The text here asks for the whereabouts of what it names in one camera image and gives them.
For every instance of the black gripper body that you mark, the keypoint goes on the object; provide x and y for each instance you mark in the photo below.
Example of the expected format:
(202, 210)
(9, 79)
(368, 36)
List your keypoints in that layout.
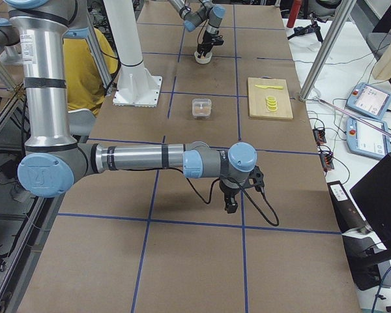
(229, 188)
(206, 40)

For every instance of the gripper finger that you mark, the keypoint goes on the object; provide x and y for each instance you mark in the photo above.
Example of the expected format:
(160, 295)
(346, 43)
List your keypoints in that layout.
(227, 201)
(233, 205)

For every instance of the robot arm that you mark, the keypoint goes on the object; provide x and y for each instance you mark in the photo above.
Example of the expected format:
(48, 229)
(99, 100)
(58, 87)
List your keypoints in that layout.
(55, 160)
(208, 12)

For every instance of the clear plastic egg box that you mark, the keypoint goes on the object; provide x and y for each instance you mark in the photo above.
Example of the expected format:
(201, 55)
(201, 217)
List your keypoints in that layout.
(201, 108)

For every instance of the black device box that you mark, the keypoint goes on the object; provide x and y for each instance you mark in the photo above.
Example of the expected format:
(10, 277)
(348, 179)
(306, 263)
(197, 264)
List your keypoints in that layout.
(347, 215)

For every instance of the white bowl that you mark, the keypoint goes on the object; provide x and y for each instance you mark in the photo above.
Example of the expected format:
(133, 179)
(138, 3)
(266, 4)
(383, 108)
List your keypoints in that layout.
(203, 59)

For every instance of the wooden cutting board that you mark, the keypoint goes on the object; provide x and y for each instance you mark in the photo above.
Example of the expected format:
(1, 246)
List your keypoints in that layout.
(257, 103)

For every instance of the yellow plastic knife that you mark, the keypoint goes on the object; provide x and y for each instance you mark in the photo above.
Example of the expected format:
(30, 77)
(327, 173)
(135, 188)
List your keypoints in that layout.
(278, 87)

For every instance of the lemon slice leftmost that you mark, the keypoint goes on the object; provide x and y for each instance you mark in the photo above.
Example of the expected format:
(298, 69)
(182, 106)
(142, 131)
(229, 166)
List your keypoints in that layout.
(270, 98)

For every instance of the lemon slice rightmost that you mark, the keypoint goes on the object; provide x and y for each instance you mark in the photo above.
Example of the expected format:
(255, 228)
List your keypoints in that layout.
(272, 108)

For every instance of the black tripod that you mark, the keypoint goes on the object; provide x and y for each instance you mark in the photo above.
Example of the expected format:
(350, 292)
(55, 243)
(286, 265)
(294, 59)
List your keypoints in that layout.
(309, 29)

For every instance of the person in yellow shirt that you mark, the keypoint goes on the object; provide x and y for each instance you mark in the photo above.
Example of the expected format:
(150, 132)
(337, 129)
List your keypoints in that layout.
(85, 87)

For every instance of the teach pendant near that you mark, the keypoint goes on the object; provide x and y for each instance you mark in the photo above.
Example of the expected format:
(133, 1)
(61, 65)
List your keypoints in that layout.
(365, 140)

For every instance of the teach pendant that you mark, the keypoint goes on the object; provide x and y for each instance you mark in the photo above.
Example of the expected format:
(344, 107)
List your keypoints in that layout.
(365, 140)
(369, 100)

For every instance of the black monitor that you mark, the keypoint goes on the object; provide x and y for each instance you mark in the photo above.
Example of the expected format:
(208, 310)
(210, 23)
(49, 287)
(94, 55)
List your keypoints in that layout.
(372, 194)

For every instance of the teach pendant far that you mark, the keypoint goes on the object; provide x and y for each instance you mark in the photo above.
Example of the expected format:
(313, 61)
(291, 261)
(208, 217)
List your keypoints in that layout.
(369, 100)

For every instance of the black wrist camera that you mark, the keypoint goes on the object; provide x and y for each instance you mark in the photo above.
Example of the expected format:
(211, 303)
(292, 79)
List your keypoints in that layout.
(217, 40)
(256, 180)

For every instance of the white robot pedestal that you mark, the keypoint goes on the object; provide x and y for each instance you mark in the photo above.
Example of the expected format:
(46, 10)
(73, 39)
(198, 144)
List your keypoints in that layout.
(135, 85)

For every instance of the aluminium frame post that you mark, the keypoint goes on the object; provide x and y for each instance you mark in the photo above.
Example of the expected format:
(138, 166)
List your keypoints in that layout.
(336, 26)

